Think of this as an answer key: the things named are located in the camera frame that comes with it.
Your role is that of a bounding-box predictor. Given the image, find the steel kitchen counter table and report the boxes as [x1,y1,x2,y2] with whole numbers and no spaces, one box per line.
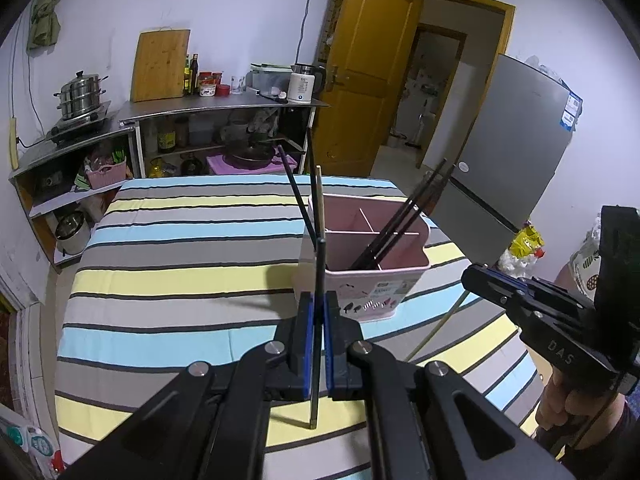
[115,92,329,179]

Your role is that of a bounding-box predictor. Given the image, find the person's right hand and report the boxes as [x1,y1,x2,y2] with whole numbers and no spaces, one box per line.
[535,367,626,450]

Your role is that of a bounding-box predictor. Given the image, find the pineapple pattern cloth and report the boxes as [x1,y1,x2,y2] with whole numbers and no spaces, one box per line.
[568,214,601,300]

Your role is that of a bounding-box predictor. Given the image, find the wooden chopstick on table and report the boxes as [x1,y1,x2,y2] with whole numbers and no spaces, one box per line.
[406,289,470,362]

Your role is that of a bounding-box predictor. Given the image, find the yellow snack bag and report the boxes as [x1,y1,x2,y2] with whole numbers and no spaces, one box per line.
[506,222,546,266]

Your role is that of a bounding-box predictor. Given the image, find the pink plastic utensil basket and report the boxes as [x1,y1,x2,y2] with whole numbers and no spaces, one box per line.
[323,194,431,322]

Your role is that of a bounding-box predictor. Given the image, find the wooden chopstick in basket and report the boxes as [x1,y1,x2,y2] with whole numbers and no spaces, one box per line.
[312,165,326,268]

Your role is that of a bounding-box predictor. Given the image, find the striped tablecloth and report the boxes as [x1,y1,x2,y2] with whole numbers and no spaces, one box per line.
[54,174,542,464]

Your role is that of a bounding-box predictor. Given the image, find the pink storage box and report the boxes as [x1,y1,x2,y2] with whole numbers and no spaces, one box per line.
[206,154,285,176]

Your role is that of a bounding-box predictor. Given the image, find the black frying pan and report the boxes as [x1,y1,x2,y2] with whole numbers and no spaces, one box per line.
[224,142,276,167]

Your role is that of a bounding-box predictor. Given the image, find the grey refrigerator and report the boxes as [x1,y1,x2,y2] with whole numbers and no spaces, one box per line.
[430,55,582,266]

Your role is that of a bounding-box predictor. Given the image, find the rice cooker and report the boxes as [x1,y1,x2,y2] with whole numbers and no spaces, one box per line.
[54,210,91,256]

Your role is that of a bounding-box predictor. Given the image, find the pink small basket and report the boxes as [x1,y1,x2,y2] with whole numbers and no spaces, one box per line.
[86,162,127,190]

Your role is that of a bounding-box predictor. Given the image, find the low wooden shelf cabinet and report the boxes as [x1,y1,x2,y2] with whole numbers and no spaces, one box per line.
[9,127,140,271]

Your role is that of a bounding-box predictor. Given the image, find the white electric kettle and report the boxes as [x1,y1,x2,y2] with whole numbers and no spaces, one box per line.
[286,63,322,104]

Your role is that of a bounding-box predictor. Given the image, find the white plastic container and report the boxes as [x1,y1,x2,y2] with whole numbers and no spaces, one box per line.
[247,63,292,96]

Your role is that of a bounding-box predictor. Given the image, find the red seasoning jar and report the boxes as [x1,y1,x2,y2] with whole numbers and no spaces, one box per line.
[198,70,222,98]

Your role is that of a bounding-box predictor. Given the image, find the dark oil bottle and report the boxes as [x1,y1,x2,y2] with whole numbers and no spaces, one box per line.
[190,53,198,96]

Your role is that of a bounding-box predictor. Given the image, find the wooden cutting board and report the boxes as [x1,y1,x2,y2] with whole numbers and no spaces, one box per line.
[130,29,191,102]

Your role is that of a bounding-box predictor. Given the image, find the gas stove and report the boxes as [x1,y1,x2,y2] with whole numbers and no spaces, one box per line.
[46,101,111,143]

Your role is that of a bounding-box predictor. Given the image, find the stainless steel steamer pot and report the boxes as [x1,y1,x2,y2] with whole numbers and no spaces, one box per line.
[53,70,107,120]

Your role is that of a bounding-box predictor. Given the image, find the yellow wooden door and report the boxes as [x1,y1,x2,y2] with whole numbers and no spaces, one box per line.
[312,0,423,177]

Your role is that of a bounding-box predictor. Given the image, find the green hanging cloth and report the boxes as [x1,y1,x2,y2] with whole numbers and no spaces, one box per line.
[27,0,61,51]

